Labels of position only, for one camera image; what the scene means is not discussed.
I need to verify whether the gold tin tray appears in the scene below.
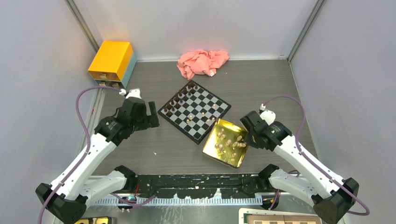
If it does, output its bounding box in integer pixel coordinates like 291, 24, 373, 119
202, 119, 248, 168

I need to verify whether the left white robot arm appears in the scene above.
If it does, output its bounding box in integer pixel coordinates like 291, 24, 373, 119
35, 97, 159, 224

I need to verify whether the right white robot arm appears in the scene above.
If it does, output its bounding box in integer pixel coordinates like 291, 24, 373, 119
240, 110, 359, 224

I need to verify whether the black white chess board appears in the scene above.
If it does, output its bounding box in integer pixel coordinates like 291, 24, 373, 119
158, 80, 232, 144

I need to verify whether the boxed chess board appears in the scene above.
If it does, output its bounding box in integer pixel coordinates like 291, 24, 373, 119
238, 208, 323, 224

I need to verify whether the yellow teal drawer box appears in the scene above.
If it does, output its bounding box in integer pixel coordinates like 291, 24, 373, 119
88, 41, 137, 89

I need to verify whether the pink crumpled cloth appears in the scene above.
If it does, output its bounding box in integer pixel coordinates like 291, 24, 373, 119
177, 50, 230, 80

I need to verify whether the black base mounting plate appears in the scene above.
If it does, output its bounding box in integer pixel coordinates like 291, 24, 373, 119
118, 174, 276, 199

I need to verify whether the yellow object at edge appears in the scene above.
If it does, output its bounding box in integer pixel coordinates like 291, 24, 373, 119
75, 216, 116, 224

